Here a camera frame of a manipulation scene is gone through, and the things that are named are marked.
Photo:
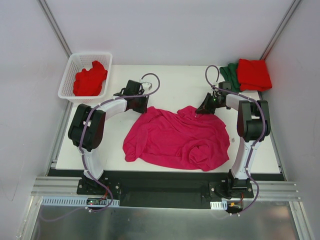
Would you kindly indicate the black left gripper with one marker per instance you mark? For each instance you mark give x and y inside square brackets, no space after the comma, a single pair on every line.
[129,88]

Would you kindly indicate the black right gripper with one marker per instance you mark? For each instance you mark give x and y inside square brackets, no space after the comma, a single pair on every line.
[210,103]

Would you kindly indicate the pink t shirt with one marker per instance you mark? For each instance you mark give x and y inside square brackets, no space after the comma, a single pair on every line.
[183,140]

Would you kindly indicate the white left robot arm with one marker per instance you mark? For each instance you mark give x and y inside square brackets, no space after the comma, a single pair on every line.
[87,126]

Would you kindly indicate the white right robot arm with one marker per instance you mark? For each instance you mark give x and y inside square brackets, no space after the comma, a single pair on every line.
[253,125]

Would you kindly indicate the folded green t shirt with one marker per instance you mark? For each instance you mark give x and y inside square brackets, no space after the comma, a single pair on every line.
[229,74]

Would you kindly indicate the folded red t shirt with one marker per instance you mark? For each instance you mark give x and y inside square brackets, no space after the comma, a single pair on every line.
[253,75]

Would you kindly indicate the red t shirt in basket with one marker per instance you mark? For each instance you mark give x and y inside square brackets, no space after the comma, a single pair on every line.
[88,83]

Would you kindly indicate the white perforated plastic basket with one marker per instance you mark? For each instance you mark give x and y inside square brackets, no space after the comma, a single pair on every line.
[76,63]

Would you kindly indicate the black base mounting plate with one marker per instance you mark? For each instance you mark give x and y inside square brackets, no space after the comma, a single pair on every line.
[151,189]

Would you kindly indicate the right white cable duct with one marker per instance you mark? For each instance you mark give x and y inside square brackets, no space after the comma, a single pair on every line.
[218,205]

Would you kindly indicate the white cable duct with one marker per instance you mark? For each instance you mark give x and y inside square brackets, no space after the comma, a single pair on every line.
[67,201]
[218,205]

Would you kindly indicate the right aluminium rail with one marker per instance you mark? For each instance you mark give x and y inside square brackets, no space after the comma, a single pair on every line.
[279,191]

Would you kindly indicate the aluminium rail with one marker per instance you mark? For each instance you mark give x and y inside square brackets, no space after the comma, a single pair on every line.
[279,191]
[55,186]

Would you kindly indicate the left aluminium rail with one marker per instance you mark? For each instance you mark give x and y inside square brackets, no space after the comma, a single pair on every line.
[55,186]

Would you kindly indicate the left white cable duct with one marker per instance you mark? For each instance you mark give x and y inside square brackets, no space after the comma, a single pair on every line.
[67,201]

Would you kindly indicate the left aluminium frame post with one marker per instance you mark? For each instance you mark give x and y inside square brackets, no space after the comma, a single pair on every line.
[55,26]

